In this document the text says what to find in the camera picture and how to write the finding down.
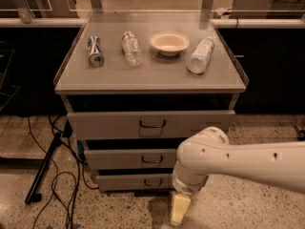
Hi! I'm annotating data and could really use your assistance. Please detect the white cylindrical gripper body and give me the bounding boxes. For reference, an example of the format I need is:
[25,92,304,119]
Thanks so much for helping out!
[173,161,209,196]

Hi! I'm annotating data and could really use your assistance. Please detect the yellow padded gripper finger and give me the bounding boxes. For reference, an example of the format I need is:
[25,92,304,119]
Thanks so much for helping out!
[170,193,192,225]

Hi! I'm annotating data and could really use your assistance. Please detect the grey bottom drawer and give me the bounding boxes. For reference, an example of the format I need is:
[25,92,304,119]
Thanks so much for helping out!
[96,174,173,191]

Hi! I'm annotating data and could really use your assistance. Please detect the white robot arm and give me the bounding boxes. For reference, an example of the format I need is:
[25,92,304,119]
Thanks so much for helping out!
[171,127,305,225]

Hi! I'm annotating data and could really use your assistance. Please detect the grey middle drawer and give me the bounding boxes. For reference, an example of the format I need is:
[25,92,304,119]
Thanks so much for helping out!
[85,149,176,170]

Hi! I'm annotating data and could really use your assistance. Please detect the grey drawer cabinet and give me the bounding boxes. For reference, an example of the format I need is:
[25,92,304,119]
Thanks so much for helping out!
[54,11,248,185]

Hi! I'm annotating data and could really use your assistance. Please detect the white labelled plastic bottle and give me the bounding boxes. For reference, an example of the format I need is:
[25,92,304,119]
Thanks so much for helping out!
[188,36,214,74]

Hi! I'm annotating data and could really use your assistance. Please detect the black wheeled base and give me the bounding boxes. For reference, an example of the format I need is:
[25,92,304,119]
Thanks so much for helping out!
[294,125,305,141]

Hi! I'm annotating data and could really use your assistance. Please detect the clear crumpled plastic bottle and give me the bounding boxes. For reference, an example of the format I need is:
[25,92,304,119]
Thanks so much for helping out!
[121,31,143,67]

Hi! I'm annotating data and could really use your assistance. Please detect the beige paper bowl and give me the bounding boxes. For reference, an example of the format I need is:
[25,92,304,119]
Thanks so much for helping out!
[151,31,190,56]

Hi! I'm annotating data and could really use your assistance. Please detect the black bar on floor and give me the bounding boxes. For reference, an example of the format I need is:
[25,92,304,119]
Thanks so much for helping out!
[25,133,61,205]

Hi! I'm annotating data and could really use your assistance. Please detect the blue silver soda can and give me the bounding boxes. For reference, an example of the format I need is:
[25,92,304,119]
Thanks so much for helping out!
[88,35,104,67]

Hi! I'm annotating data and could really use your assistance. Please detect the black floor cables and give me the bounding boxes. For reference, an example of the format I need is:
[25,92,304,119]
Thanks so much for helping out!
[26,114,100,229]

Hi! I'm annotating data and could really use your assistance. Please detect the white horizontal rail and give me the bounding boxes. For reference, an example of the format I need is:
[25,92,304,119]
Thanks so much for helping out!
[0,18,305,29]

